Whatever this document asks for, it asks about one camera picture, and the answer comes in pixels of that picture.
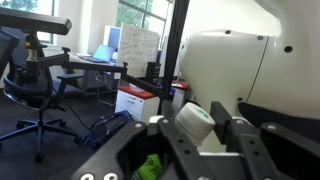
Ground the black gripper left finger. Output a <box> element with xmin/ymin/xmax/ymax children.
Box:
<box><xmin>69</xmin><ymin>114</ymin><xmax>218</xmax><ymax>180</ymax></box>

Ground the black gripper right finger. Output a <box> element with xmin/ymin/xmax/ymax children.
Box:
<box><xmin>199</xmin><ymin>101</ymin><xmax>320</xmax><ymax>180</ymax></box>

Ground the green plastic bottle white cap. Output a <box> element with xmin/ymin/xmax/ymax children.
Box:
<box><xmin>131</xmin><ymin>102</ymin><xmax>217</xmax><ymax>180</ymax></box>

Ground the blue backpack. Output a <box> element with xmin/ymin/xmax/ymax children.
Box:
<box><xmin>81</xmin><ymin>110</ymin><xmax>134</xmax><ymax>149</ymax></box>

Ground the white cabinet red top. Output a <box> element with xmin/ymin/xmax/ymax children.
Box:
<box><xmin>114</xmin><ymin>84</ymin><xmax>161</xmax><ymax>124</ymax></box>
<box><xmin>170</xmin><ymin>81</ymin><xmax>190</xmax><ymax>113</ymax></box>

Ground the whiteboard with writing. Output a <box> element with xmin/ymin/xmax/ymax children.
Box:
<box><xmin>116</xmin><ymin>23</ymin><xmax>162</xmax><ymax>79</ymax></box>

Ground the black vertical pole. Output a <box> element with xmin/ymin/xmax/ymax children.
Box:
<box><xmin>158</xmin><ymin>0</ymin><xmax>191</xmax><ymax>116</ymax></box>

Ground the white framed desk monitor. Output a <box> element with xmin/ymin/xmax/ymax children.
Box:
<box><xmin>102</xmin><ymin>25</ymin><xmax>122</xmax><ymax>51</ymax></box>

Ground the dark office chair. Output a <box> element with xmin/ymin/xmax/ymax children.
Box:
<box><xmin>0</xmin><ymin>28</ymin><xmax>83</xmax><ymax>164</ymax></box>

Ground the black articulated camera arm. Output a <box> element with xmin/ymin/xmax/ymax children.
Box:
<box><xmin>24</xmin><ymin>33</ymin><xmax>168</xmax><ymax>101</ymax></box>

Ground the black stereo camera bar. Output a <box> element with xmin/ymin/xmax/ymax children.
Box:
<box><xmin>0</xmin><ymin>6</ymin><xmax>73</xmax><ymax>36</ymax></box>

